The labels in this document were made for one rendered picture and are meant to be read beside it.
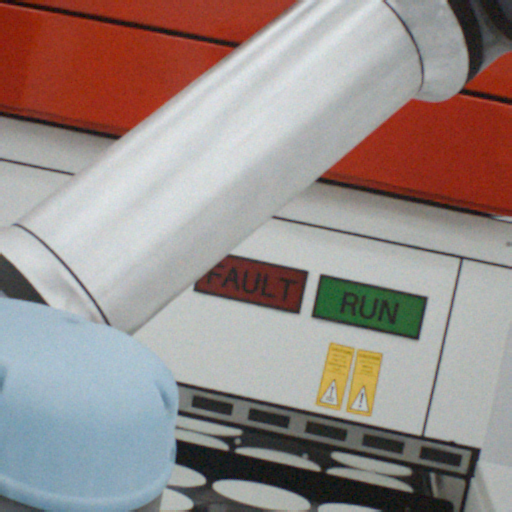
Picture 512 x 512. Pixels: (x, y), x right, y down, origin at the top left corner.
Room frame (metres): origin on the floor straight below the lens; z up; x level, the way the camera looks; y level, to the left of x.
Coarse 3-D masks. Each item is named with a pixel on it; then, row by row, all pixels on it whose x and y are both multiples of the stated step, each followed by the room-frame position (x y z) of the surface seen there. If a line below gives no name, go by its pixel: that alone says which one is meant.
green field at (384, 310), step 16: (320, 288) 1.40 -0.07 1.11; (336, 288) 1.40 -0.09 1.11; (352, 288) 1.40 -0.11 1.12; (368, 288) 1.40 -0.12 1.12; (320, 304) 1.40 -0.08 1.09; (336, 304) 1.40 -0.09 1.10; (352, 304) 1.40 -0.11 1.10; (368, 304) 1.40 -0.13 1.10; (384, 304) 1.40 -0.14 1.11; (400, 304) 1.40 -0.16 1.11; (416, 304) 1.40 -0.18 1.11; (352, 320) 1.40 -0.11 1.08; (368, 320) 1.40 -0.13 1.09; (384, 320) 1.40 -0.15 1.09; (400, 320) 1.40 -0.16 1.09; (416, 320) 1.40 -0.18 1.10
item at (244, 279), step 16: (208, 272) 1.42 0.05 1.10; (224, 272) 1.41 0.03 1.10; (240, 272) 1.41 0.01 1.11; (256, 272) 1.41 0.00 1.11; (272, 272) 1.41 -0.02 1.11; (288, 272) 1.41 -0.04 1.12; (208, 288) 1.42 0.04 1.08; (224, 288) 1.41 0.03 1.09; (240, 288) 1.41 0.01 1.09; (256, 288) 1.41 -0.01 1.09; (272, 288) 1.41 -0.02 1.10; (288, 288) 1.41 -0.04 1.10; (272, 304) 1.41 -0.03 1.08; (288, 304) 1.41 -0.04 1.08
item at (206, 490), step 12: (192, 468) 1.36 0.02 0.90; (204, 468) 1.37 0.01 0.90; (216, 480) 1.32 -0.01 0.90; (240, 480) 1.35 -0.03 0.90; (252, 480) 1.36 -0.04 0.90; (180, 492) 1.24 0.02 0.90; (192, 492) 1.25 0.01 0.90; (204, 492) 1.26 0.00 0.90; (216, 492) 1.27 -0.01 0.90; (300, 492) 1.35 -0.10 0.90; (204, 504) 1.22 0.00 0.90; (216, 504) 1.23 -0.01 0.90; (228, 504) 1.24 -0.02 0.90; (240, 504) 1.24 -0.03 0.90; (312, 504) 1.31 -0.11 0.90; (324, 504) 1.32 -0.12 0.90; (348, 504) 1.34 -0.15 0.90; (360, 504) 1.35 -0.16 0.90
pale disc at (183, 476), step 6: (174, 468) 1.34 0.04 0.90; (180, 468) 1.35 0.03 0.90; (186, 468) 1.35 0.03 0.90; (174, 474) 1.31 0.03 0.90; (180, 474) 1.32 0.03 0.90; (186, 474) 1.32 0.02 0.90; (192, 474) 1.33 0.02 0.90; (198, 474) 1.34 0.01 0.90; (174, 480) 1.29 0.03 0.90; (180, 480) 1.29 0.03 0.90; (186, 480) 1.30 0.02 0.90; (192, 480) 1.30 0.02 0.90; (198, 480) 1.31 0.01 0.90; (204, 480) 1.31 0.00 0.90
